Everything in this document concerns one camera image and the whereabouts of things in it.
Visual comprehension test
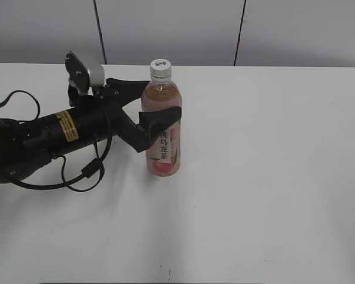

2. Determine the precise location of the white bottle cap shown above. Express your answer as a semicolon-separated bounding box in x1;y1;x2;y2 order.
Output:
150;59;172;78

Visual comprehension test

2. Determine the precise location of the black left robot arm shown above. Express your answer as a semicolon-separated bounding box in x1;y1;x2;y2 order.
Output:
0;78;182;190

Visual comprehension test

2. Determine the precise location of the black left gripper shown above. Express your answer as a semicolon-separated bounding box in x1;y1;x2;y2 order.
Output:
68;78;182;153

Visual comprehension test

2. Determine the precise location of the pink peach tea bottle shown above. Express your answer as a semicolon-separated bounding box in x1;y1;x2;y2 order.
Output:
140;73;183;179

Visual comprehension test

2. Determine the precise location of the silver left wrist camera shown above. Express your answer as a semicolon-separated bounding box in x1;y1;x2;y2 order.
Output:
64;50;105;96

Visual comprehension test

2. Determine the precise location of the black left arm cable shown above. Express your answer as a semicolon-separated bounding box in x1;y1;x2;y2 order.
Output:
0;90;112;193

